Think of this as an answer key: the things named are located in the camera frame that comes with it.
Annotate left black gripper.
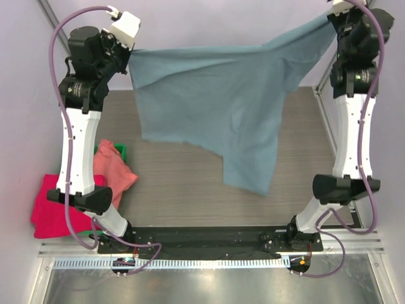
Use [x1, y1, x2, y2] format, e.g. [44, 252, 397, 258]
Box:
[96, 28, 134, 82]

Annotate blue t shirt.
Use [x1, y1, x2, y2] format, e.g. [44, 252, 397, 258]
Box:
[129, 15, 335, 196]

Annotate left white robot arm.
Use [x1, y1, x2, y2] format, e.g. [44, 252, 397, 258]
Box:
[47, 26, 137, 253]

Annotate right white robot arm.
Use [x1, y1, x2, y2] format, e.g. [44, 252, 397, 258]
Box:
[280, 2, 394, 251]

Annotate green plastic bin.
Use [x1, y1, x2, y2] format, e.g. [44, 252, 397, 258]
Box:
[97, 144, 128, 237]

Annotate salmon pink t shirt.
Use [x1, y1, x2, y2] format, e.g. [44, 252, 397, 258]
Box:
[93, 139, 139, 209]

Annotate magenta t shirt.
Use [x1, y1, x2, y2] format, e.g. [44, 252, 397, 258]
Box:
[30, 174, 91, 239]

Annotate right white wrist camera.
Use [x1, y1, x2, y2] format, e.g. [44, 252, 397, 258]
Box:
[331, 0, 368, 15]

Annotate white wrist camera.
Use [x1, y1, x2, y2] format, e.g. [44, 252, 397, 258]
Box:
[108, 6, 141, 51]
[331, 0, 368, 15]

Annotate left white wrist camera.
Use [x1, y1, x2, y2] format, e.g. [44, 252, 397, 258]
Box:
[108, 6, 141, 51]

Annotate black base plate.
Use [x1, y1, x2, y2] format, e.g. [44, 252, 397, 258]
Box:
[97, 226, 324, 254]

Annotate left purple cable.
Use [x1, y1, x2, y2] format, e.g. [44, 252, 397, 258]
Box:
[49, 6, 163, 277]

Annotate white slotted cable duct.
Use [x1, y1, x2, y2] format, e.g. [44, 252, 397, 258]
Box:
[53, 256, 290, 270]

